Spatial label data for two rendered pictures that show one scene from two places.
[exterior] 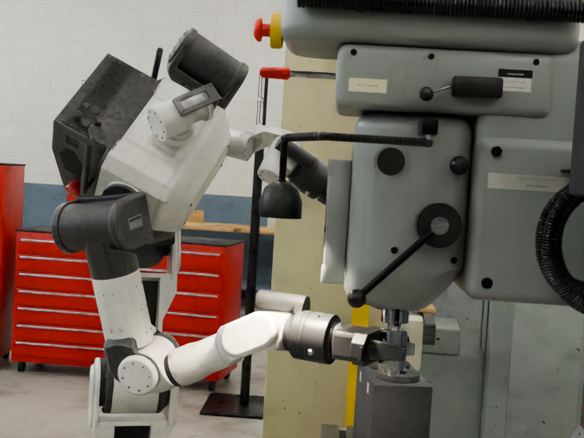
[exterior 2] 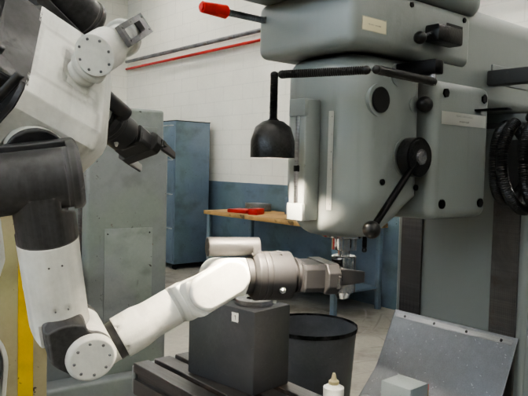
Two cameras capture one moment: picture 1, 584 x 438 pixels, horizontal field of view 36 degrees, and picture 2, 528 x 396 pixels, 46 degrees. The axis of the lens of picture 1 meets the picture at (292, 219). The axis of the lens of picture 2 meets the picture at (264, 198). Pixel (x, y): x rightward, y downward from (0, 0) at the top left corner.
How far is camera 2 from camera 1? 1.06 m
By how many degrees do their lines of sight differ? 43
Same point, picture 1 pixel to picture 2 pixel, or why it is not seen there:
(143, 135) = (50, 69)
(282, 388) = not seen: outside the picture
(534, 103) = (463, 54)
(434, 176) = (404, 114)
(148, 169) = (71, 111)
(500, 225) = (447, 155)
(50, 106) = not seen: outside the picture
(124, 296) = (74, 265)
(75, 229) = (12, 188)
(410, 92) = (400, 35)
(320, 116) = not seen: outside the picture
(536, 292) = (463, 207)
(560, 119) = (471, 69)
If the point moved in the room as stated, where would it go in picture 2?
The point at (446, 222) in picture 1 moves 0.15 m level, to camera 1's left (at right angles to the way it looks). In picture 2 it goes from (426, 154) to (373, 151)
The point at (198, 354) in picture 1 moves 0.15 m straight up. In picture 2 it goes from (155, 317) to (157, 225)
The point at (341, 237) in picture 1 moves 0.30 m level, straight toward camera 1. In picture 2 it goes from (315, 175) to (468, 181)
